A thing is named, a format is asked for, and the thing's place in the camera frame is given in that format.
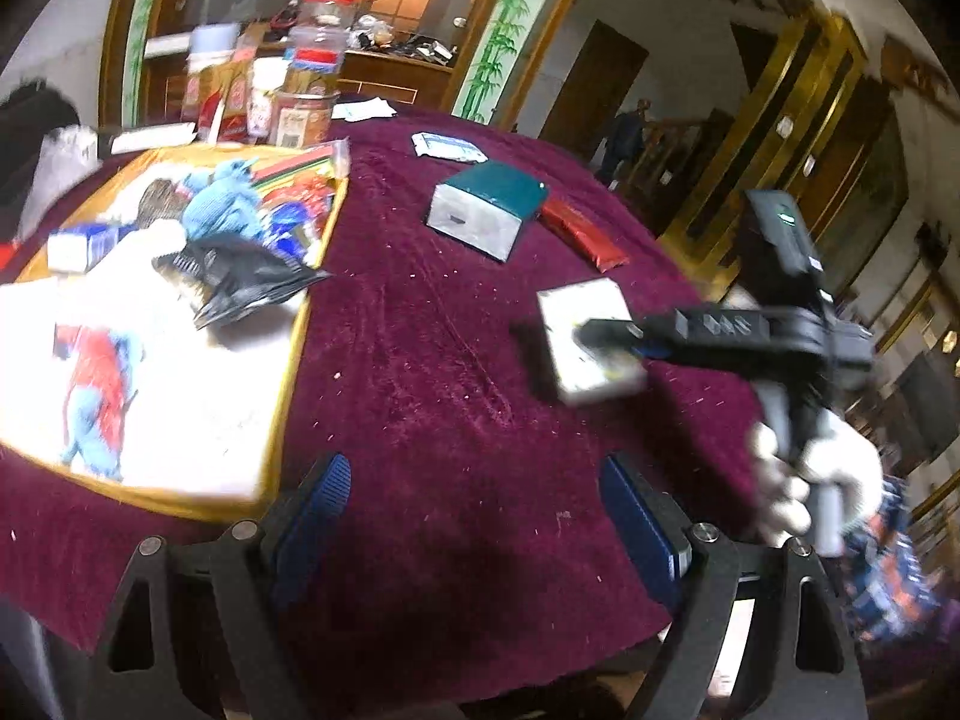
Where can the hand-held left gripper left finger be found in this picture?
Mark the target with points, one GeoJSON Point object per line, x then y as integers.
{"type": "Point", "coordinates": [322, 499]}

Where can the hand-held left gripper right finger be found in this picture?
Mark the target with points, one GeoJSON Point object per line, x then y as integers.
{"type": "Point", "coordinates": [637, 517]}

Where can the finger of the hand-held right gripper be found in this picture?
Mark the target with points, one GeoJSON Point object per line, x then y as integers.
{"type": "Point", "coordinates": [611, 332]}

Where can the white patterned tissue pack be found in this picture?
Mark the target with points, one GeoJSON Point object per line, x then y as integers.
{"type": "Point", "coordinates": [592, 349]}

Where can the white tray with yellow rim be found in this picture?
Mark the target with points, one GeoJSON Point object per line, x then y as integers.
{"type": "Point", "coordinates": [187, 390]}

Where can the black plastic bag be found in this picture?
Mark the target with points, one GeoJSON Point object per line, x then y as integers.
{"type": "Point", "coordinates": [240, 277]}

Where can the red and blue soft toy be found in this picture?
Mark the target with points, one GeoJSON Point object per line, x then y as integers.
{"type": "Point", "coordinates": [97, 390]}

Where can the blue plastic bag pack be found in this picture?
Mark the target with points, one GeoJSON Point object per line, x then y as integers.
{"type": "Point", "coordinates": [289, 236]}

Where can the white cloth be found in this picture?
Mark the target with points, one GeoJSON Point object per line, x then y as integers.
{"type": "Point", "coordinates": [139, 262]}

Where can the blue knitted glove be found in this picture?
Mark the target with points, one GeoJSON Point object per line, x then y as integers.
{"type": "Point", "coordinates": [225, 202]}

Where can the colourful striped sponge pack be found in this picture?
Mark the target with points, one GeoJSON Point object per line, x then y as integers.
{"type": "Point", "coordinates": [304, 163]}

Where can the white and blue tissue pack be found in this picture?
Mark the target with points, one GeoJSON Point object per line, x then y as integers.
{"type": "Point", "coordinates": [79, 247]}

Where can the person's right forearm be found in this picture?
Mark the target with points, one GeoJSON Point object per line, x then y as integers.
{"type": "Point", "coordinates": [889, 577]}

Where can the person's right hand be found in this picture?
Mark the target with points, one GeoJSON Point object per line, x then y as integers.
{"type": "Point", "coordinates": [847, 465]}

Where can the red packet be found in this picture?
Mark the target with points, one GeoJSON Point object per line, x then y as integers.
{"type": "Point", "coordinates": [585, 234]}

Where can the teal tissue box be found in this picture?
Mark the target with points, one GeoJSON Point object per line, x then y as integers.
{"type": "Point", "coordinates": [484, 206]}

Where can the golden wooden furniture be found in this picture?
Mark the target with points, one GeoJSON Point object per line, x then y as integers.
{"type": "Point", "coordinates": [802, 135]}

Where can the blue wet wipes pack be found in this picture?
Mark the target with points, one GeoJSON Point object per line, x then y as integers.
{"type": "Point", "coordinates": [450, 148]}

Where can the white paper packets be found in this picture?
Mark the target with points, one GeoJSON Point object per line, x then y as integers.
{"type": "Point", "coordinates": [364, 111]}

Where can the wooden cabinet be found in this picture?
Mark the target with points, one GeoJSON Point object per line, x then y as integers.
{"type": "Point", "coordinates": [390, 71]}

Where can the short jar with brown contents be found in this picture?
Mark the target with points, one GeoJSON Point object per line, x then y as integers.
{"type": "Point", "coordinates": [304, 118]}

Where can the red and gold box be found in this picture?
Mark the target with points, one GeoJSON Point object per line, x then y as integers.
{"type": "Point", "coordinates": [221, 94]}

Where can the clear jar with red lid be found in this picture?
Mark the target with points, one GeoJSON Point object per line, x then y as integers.
{"type": "Point", "coordinates": [326, 9]}

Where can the dark cloth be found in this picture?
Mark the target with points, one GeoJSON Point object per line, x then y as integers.
{"type": "Point", "coordinates": [30, 131]}

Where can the bamboo painted door frame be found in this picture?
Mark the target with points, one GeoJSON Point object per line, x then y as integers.
{"type": "Point", "coordinates": [506, 30]}

